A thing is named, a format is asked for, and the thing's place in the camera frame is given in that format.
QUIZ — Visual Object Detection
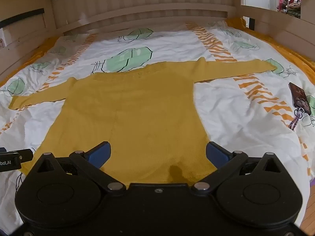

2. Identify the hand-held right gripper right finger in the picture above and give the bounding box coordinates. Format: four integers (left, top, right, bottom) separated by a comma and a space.
191, 141, 286, 195

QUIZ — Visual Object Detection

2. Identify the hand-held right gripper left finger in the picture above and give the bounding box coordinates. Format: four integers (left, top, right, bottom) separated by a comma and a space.
31, 141, 127, 195

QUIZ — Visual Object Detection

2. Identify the yellow knit sweater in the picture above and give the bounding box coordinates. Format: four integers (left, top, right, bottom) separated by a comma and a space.
8, 57, 277, 186

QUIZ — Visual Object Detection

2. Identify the white leaf-printed blanket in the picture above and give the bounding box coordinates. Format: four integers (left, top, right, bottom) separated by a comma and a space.
0, 20, 315, 229

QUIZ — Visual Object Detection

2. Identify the smartphone with dark case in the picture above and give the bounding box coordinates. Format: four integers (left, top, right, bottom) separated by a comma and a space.
288, 82, 311, 115

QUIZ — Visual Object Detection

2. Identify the purple phone lanyard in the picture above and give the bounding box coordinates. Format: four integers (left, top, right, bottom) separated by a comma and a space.
289, 108, 308, 131

